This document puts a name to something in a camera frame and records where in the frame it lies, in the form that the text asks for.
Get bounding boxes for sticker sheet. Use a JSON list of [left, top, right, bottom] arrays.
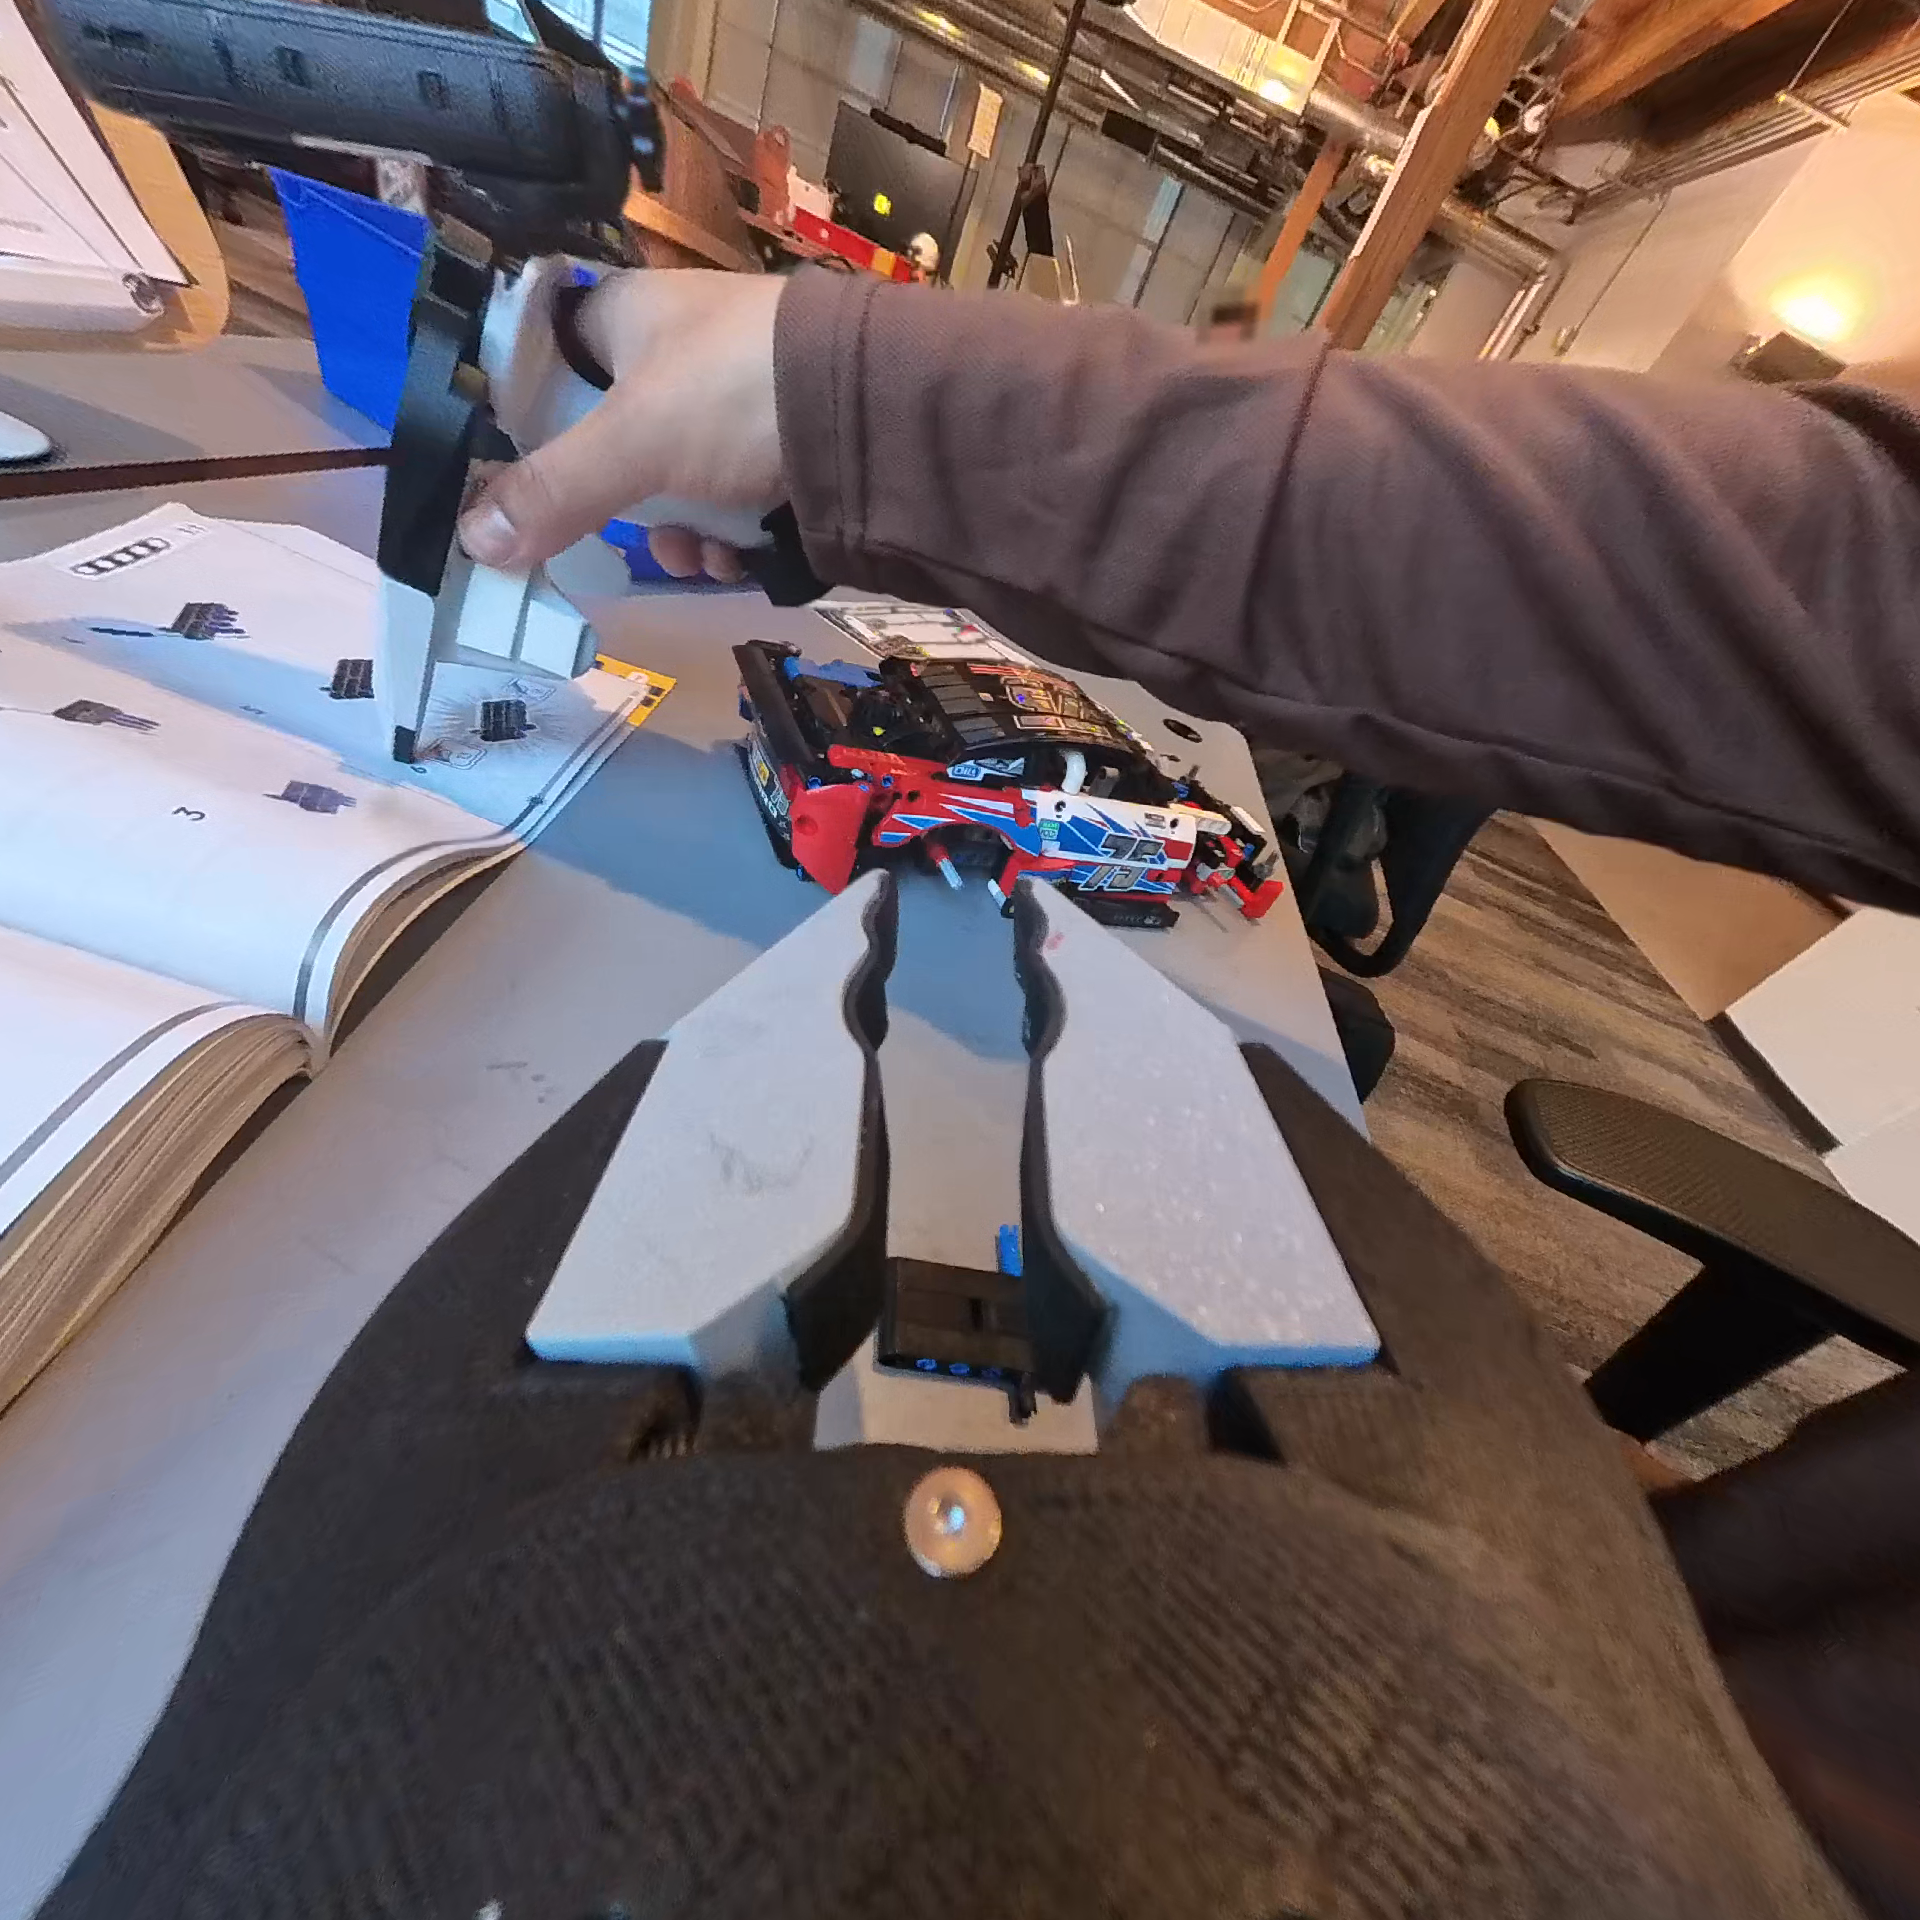
[[808, 598, 987, 664]]

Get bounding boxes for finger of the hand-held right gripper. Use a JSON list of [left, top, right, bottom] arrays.
[[372, 573, 454, 768]]

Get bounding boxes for open instruction book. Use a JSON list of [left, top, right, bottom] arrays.
[[0, 503, 680, 1415]]

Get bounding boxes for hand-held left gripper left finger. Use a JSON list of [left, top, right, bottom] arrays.
[[525, 871, 902, 1396]]

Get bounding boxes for person's right forearm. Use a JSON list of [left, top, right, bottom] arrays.
[[772, 270, 1920, 921]]

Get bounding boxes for person's right hand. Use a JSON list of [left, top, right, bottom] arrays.
[[456, 266, 800, 588]]

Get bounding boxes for white desk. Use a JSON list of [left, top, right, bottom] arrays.
[[0, 329, 1370, 1920]]

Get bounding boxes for wooden board with instruction sheet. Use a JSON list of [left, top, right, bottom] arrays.
[[0, 0, 236, 357]]

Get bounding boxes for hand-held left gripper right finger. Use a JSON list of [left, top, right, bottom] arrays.
[[1012, 878, 1383, 1407]]

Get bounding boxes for wooden post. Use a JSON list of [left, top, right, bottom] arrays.
[[1253, 0, 1566, 350]]

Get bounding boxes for black tripod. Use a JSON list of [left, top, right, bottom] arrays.
[[982, 0, 1106, 296]]

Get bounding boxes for black toy brick assembly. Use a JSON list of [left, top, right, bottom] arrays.
[[872, 1223, 1047, 1424]]

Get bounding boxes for red toy car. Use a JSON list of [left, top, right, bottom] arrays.
[[731, 637, 1290, 936]]

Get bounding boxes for black monitor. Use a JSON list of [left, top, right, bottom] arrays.
[[826, 95, 980, 252]]

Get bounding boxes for blue plastic bin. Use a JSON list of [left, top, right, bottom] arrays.
[[269, 165, 442, 441]]

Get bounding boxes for lit wall lamp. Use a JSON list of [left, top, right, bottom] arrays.
[[1726, 270, 1859, 386]]

